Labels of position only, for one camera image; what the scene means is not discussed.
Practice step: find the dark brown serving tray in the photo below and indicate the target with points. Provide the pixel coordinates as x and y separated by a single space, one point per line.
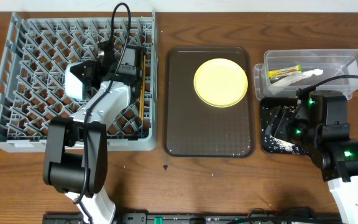
191 127

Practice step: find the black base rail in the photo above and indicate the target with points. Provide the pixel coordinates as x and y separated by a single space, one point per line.
256 215

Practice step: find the food scraps pile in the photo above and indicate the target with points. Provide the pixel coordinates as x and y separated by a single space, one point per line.
268 145

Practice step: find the yellow round plate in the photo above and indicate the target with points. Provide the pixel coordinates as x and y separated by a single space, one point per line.
220 82

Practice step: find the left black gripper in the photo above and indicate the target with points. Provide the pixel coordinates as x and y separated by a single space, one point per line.
92 73

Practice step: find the green orange snack wrapper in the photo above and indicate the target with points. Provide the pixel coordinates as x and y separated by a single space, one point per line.
275 74

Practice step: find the white wrapper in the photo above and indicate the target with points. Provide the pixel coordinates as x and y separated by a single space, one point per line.
294 77

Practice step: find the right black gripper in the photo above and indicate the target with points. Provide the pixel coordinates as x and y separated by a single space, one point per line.
294 144

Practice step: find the wooden chopstick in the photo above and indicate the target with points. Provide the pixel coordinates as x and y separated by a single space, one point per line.
143 87
141 93

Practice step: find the grey dishwasher rack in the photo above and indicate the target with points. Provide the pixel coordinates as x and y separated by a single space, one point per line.
35 56

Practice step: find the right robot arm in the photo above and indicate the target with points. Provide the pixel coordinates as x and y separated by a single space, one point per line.
314 124

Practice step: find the light blue bowl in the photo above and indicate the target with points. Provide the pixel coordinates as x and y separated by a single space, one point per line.
73 87

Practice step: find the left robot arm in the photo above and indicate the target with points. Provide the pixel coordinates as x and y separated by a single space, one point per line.
76 151

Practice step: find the clear plastic bin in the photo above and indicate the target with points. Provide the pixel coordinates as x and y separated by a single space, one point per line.
333 62

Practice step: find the black plastic tray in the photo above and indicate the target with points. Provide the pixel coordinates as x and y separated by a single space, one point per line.
301 117

